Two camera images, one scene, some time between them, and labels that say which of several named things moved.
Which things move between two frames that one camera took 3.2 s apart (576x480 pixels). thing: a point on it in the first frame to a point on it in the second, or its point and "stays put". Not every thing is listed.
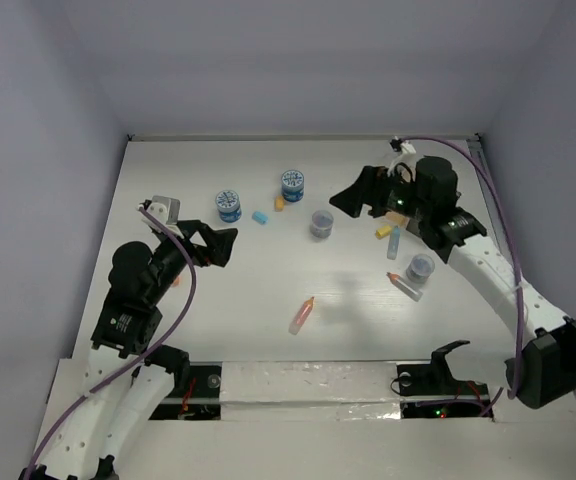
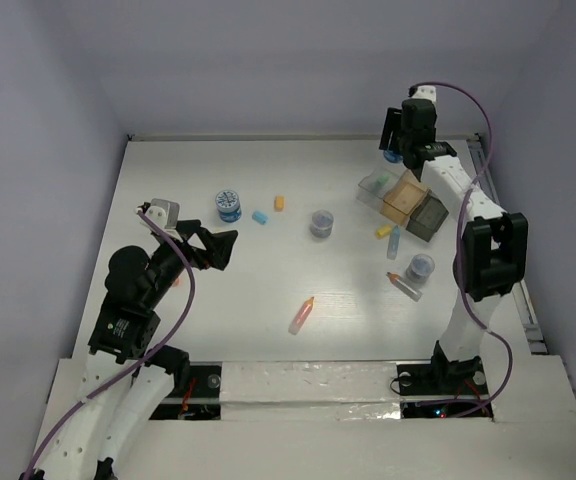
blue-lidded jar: x=228 y=206 stays put
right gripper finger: x=367 y=190 to x=392 y=132
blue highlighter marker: x=393 y=243 stays put
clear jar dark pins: x=420 y=268 stays put
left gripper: x=218 y=243 stays put
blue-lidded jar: x=292 y=186 to x=392 y=156
